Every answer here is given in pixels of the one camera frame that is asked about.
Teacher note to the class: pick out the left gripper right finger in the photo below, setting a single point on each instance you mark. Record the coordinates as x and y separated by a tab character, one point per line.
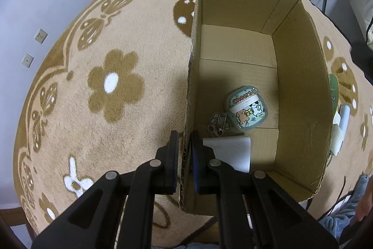
253	210

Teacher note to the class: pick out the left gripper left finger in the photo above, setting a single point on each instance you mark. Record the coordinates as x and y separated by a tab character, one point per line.
117	210

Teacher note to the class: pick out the green oval Pochacco remote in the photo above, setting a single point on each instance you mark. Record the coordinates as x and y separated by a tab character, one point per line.
334	88

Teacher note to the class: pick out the white square power adapter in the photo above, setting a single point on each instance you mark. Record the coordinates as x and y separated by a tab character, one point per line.
235	151

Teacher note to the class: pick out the white power bank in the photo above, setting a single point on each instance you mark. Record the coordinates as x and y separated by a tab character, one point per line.
337	134

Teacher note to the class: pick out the round cartoon earphone case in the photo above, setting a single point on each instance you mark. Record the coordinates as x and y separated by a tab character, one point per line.
245	108

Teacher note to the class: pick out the cardboard box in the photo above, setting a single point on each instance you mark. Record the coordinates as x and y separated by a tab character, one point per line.
272	45

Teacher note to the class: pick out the light blue cylinder device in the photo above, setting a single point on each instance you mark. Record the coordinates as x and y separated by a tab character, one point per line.
344	113

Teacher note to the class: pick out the person's right hand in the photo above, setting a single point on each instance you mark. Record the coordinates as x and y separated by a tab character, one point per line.
366	202

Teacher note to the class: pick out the dog charm keychain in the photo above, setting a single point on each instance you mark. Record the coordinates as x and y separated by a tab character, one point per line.
218	124

